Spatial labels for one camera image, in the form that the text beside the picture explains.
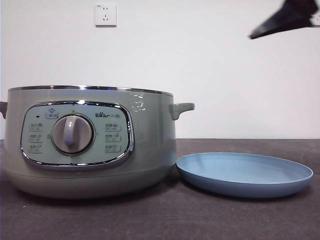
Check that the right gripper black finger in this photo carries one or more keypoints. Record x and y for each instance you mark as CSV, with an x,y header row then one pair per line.
x,y
287,17

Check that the green electric steamer pot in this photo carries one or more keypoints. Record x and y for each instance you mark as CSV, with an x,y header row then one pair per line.
x,y
150,150

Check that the blue round plate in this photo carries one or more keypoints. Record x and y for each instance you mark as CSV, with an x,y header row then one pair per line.
x,y
240,172

